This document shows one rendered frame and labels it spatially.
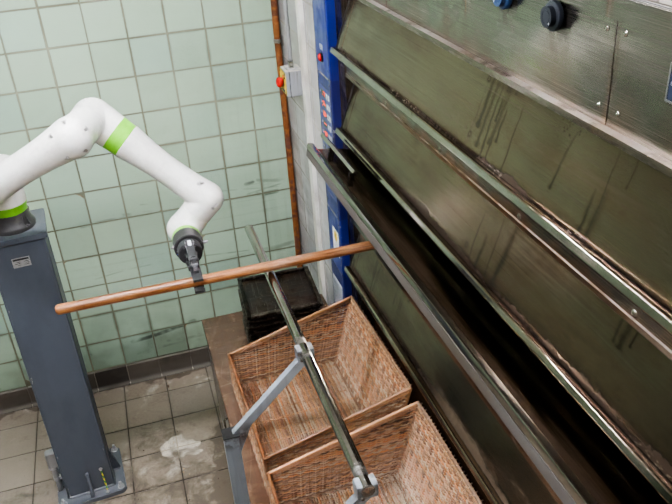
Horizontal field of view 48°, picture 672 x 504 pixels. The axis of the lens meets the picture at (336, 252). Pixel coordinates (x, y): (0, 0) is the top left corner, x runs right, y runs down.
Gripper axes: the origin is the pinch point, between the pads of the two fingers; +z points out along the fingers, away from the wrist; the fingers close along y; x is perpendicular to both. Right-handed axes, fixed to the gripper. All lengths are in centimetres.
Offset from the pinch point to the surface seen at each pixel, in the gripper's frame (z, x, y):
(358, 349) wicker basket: -10, -50, 46
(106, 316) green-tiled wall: -120, 39, 80
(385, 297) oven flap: 1, -57, 19
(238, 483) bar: 42, 1, 41
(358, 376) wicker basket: -5, -48, 54
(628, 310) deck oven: 112, -58, -45
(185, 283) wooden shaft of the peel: 1.6, 3.7, -0.7
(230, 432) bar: 39.6, 0.4, 24.0
